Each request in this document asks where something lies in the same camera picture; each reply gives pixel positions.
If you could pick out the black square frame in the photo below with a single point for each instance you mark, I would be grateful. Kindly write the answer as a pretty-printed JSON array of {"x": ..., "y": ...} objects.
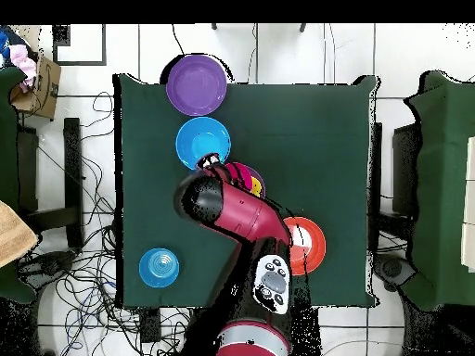
[{"x": 79, "y": 63}]

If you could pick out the black power strip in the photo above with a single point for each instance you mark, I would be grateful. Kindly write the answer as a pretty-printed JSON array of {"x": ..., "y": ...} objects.
[{"x": 150, "y": 326}]

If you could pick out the dark green tablecloth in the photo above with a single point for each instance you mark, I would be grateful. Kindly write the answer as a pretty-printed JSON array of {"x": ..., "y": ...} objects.
[{"x": 297, "y": 118}]

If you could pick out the orange large bowl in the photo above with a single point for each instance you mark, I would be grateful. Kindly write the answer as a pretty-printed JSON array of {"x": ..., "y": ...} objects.
[{"x": 311, "y": 244}]

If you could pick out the green cloth covered table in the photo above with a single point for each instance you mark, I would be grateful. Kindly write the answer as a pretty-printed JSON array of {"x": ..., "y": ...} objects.
[
  {"x": 441, "y": 185},
  {"x": 7, "y": 148}
]

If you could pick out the black chair base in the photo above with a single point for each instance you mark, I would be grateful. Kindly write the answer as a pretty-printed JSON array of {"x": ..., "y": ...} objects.
[
  {"x": 393, "y": 269},
  {"x": 48, "y": 265}
]

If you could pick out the cardboard box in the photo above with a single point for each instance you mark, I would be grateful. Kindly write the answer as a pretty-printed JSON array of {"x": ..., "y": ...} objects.
[{"x": 44, "y": 89}]

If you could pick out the person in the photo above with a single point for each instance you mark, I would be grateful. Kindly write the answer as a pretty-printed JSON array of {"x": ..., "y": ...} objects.
[{"x": 15, "y": 237}]

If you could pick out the blue large bowl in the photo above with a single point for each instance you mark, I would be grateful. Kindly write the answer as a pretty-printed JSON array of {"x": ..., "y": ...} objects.
[{"x": 200, "y": 137}]

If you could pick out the blue item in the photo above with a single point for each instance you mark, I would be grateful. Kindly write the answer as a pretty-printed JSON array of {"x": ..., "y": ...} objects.
[{"x": 4, "y": 44}]

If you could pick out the blue small bowl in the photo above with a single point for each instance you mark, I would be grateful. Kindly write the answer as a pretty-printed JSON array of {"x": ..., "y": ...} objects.
[{"x": 159, "y": 267}]

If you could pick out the black cabinet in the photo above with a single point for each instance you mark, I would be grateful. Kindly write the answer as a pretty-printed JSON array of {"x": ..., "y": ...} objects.
[{"x": 404, "y": 167}]

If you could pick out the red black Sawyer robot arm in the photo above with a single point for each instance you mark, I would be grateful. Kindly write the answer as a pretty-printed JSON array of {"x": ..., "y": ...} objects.
[{"x": 241, "y": 211}]

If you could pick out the pink cloth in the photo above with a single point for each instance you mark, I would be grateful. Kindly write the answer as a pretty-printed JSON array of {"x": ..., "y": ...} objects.
[{"x": 22, "y": 61}]

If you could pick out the black metal stand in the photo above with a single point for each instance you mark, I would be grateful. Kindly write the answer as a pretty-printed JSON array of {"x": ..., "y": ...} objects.
[{"x": 72, "y": 178}]

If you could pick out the yellow smooth cup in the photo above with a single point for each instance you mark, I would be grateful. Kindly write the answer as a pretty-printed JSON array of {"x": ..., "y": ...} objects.
[{"x": 256, "y": 187}]

